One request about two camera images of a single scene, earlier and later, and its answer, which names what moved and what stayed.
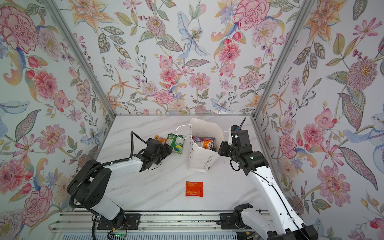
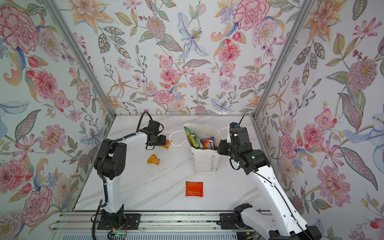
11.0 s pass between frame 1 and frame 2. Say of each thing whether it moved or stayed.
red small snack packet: stayed
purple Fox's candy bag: moved
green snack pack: moved
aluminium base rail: stayed
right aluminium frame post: stayed
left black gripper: moved
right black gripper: stayed
